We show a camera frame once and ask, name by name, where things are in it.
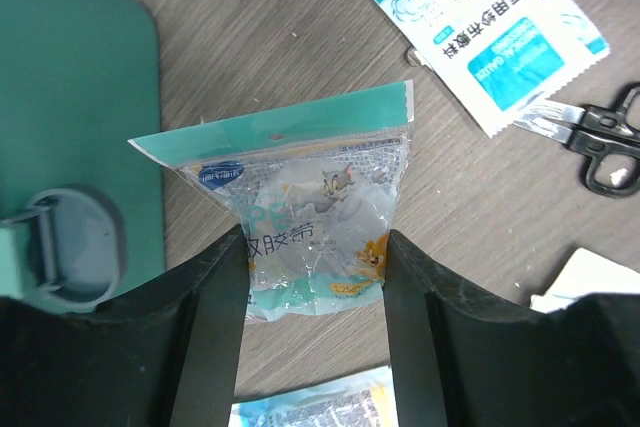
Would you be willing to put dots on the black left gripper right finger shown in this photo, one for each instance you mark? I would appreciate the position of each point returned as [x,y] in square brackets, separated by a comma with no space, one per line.
[463,356]

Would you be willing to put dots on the white gauze pad stack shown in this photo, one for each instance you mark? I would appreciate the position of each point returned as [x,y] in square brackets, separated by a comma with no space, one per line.
[583,274]

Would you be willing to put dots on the clear bag blue bandages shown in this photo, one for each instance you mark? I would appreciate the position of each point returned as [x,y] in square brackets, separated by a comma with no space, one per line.
[314,187]

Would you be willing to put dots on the black handled scissors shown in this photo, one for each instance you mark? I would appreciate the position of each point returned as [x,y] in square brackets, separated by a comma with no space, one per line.
[594,133]

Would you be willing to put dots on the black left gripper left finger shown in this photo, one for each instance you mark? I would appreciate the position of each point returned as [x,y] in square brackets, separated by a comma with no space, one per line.
[163,354]

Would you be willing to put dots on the teal white sachet packet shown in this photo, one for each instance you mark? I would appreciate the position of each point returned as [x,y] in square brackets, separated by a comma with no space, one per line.
[498,57]

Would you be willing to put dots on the teal medicine kit box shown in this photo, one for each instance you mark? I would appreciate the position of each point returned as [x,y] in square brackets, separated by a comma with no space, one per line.
[82,216]

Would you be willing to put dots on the small clear blue packet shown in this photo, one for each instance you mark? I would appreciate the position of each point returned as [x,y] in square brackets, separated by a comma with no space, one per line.
[366,398]

